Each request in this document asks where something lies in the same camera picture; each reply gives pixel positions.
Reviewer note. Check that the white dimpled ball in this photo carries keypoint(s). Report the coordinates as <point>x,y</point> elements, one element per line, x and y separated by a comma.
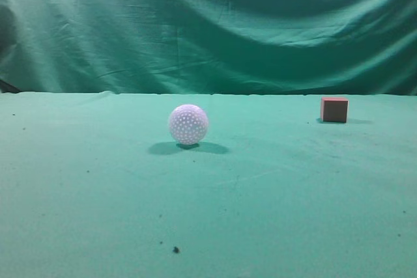
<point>188,124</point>

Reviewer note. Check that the green backdrop cloth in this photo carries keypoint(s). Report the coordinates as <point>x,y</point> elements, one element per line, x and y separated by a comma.
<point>209,46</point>

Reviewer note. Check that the green table cloth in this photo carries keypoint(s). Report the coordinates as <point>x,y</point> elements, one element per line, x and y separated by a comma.
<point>94,185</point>

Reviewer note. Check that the red cube block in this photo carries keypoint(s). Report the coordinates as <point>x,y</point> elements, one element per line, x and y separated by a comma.
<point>334,109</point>

